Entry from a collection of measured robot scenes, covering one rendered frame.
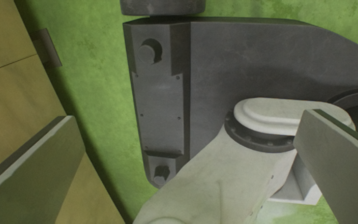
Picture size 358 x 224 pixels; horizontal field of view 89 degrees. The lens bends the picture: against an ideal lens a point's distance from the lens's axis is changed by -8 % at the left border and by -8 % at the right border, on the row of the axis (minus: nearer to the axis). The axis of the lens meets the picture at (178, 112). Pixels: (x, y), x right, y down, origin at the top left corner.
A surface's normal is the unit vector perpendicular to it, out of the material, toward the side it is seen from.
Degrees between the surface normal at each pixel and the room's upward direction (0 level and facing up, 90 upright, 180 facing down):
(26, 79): 90
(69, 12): 0
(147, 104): 0
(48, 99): 90
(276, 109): 90
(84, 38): 0
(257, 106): 90
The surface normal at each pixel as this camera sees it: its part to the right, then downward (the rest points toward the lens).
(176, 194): 0.06, -0.99
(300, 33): -0.18, 0.51
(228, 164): -0.02, -0.86
